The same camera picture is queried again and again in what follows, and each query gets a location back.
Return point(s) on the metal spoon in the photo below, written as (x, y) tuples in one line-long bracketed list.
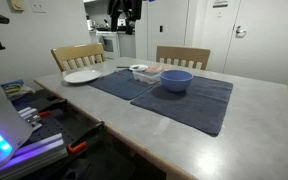
[(124, 67)]

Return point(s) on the folded cloths stack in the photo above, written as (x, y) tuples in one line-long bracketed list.
[(14, 88)]

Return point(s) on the blue bowl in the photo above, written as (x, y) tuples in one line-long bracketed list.
[(176, 81)]

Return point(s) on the light wooden slatted chair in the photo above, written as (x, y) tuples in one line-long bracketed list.
[(77, 51)]

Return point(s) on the brown wooden slatted chair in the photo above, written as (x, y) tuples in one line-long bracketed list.
[(184, 52)]

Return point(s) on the beige round thermostat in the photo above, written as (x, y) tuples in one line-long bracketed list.
[(16, 5)]

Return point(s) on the orange clear snack bag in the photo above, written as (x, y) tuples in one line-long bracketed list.
[(157, 68)]

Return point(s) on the grey metal bracket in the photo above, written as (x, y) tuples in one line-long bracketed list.
[(30, 116)]

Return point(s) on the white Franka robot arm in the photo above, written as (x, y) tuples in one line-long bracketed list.
[(0, 116)]

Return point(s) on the white double switch plate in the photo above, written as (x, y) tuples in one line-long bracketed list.
[(38, 6)]

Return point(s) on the white door sign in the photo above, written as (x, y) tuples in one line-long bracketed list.
[(220, 3)]

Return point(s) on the small white saucer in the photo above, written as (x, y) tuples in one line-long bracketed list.
[(140, 67)]

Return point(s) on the aluminium profile rail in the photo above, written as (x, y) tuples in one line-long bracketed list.
[(40, 151)]

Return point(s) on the white door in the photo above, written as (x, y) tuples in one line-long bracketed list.
[(270, 43)]

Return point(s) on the white kitchen stove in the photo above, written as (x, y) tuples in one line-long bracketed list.
[(110, 43)]

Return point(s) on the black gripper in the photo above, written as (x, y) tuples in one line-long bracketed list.
[(124, 6)]

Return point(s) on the black perforated base board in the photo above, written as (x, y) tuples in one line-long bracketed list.
[(64, 128)]

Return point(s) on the dark blue cloth placemat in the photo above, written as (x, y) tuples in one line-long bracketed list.
[(120, 85), (190, 106)]

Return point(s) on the small white switch plate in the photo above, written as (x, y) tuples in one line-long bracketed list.
[(219, 14)]

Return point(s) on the clear plastic lunchbox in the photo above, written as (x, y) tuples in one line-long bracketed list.
[(146, 76)]

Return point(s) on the large white plate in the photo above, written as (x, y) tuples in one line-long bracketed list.
[(82, 76)]

